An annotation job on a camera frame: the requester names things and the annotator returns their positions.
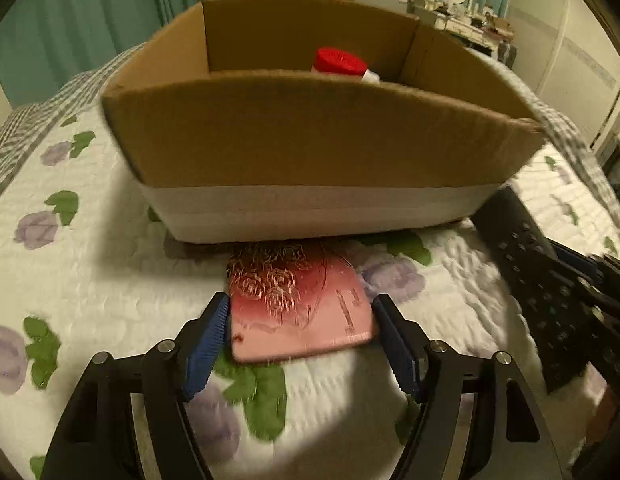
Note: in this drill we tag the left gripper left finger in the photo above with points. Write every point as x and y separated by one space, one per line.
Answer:
95 438

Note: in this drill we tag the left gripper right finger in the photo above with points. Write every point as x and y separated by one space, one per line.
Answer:
508 437

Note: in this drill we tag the black remote control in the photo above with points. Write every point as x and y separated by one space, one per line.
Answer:
551 298

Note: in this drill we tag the pink floral card box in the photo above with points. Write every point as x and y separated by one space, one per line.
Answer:
294 299

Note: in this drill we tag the white floral quilt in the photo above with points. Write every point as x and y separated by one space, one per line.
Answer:
86 266

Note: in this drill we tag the white louvred wardrobe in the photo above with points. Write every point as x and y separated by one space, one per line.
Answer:
567 59

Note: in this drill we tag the white dressing table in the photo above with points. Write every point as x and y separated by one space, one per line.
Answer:
487 33

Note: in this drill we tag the grey checked bed sheet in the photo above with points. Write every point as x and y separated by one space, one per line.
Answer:
65 90

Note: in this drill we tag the brown cardboard box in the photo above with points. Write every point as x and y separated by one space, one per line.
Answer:
233 138

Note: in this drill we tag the red cap white bottle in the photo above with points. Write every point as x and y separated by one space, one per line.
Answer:
329 60

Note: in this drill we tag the teal curtain left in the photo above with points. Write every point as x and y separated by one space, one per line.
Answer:
43 43

